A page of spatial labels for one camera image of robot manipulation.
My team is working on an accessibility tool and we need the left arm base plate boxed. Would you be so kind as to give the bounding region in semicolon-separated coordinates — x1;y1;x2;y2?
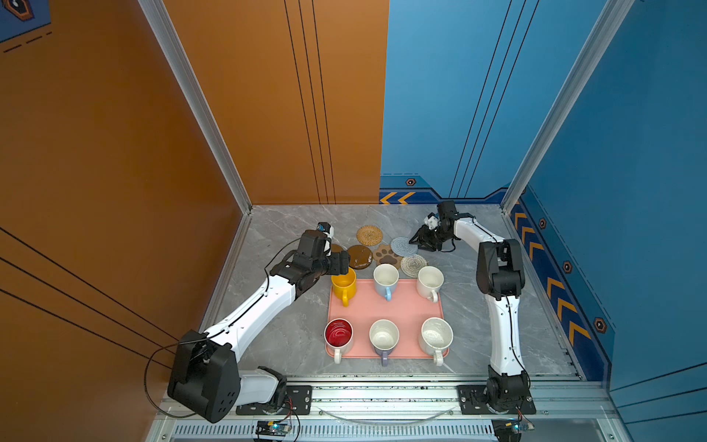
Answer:
236;384;313;416

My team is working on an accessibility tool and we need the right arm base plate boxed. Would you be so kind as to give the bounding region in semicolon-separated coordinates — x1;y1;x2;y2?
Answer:
457;384;537;415

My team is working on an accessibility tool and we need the yellow mug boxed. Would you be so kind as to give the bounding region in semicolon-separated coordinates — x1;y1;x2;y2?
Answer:
331;268;357;308

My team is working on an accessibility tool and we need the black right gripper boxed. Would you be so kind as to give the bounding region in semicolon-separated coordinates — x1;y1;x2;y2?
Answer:
409;225;452;252

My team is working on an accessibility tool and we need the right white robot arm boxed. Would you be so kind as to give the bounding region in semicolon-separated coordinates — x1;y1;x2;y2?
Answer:
409;201;537;414

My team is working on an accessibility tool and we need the cork paw print coaster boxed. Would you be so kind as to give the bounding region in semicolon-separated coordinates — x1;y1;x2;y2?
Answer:
372;244;402;269

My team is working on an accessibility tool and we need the purple handled white mug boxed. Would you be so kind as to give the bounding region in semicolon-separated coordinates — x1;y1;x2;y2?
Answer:
369;319;401;368

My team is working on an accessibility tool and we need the glossy round wooden coaster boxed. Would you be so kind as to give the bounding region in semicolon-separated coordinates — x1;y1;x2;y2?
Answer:
347;244;373;270

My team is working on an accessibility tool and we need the multicolour woven round coaster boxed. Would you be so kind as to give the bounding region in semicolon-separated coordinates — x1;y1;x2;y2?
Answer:
401;254;427;278

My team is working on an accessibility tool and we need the white mug back right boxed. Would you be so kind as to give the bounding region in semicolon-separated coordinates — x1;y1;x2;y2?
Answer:
416;266;445;303

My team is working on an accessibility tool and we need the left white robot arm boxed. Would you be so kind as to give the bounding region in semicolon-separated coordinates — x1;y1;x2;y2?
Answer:
167;222;350;424

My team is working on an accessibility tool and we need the circuit board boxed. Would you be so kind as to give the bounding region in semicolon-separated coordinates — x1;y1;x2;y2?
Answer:
492;420;535;442
254;421;292;441

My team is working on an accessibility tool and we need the aluminium corner post left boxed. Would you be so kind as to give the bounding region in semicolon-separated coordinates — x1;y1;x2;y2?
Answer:
138;0;252;215

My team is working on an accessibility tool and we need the white mug front right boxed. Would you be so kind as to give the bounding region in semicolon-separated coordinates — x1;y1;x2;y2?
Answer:
418;318;454;366

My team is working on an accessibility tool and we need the right circuit board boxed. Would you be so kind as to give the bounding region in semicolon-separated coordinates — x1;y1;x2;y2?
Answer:
492;420;535;442

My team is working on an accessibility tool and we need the woven rattan round coaster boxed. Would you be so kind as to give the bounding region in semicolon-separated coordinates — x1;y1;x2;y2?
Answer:
356;225;384;247

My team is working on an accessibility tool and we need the light blue mug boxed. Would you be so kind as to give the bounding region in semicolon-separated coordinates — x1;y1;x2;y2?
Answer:
373;263;400;301

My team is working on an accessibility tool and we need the aluminium corner post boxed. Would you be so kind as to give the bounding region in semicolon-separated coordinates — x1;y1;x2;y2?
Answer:
500;0;634;215
138;0;252;215

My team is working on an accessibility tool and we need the red inside white mug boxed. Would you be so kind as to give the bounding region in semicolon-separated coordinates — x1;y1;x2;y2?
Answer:
324;318;355;364

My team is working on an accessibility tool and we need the pink rectangular tray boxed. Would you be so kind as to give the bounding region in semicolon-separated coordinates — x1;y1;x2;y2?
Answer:
328;279;444;360

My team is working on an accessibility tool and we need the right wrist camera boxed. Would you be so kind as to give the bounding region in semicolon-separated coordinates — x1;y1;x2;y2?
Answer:
425;214;439;231

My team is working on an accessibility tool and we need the light blue woven coaster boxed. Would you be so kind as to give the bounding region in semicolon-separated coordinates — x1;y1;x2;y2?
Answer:
390;237;418;258

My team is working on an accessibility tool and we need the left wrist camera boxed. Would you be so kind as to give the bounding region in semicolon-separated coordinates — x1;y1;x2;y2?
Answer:
317;222;334;238

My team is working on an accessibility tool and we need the aluminium corner post right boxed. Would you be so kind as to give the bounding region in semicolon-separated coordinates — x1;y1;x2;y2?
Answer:
500;0;634;215

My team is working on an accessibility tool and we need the aluminium front rail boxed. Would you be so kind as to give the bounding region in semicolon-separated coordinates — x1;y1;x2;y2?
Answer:
147;377;631;441

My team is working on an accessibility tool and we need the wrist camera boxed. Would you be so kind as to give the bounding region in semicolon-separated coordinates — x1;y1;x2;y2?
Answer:
317;222;334;238
425;214;439;231

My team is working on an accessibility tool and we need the left circuit board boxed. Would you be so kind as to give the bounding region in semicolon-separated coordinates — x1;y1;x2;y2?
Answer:
254;421;292;441

